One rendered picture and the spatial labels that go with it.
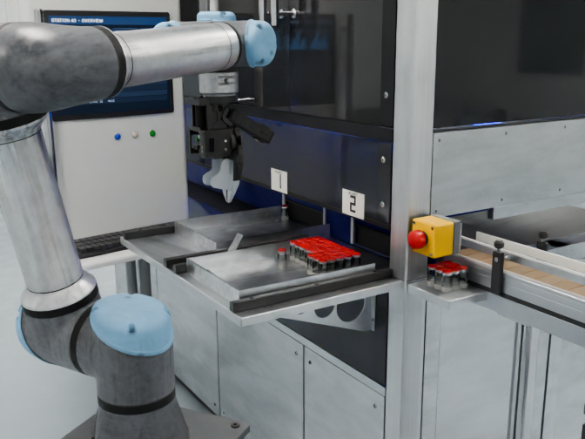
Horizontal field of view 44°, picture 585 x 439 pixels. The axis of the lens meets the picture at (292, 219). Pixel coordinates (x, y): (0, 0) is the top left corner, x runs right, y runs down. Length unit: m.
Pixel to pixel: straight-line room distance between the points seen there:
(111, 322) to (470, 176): 0.92
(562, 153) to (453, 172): 0.37
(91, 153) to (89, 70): 1.32
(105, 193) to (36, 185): 1.23
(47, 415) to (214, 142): 1.85
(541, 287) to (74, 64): 0.96
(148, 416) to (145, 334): 0.13
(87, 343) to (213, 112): 0.52
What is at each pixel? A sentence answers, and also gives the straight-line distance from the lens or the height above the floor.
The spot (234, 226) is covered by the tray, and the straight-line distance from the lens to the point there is 2.06.
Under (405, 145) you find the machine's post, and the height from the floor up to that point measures 1.18.
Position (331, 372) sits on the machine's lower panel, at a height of 0.55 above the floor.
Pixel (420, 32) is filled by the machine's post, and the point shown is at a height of 1.41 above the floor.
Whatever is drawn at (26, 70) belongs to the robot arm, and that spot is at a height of 1.37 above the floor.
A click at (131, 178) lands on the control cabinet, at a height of 0.98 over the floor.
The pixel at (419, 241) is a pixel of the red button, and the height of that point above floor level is 1.00.
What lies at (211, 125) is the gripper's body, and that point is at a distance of 1.39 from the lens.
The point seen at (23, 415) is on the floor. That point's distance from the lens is 3.05.
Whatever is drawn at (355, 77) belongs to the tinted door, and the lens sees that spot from 1.69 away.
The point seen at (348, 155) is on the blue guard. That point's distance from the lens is 1.71.
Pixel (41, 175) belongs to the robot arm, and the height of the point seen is 1.22.
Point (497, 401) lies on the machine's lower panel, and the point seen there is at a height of 0.50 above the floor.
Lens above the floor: 1.40
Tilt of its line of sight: 14 degrees down
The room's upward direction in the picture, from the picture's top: straight up
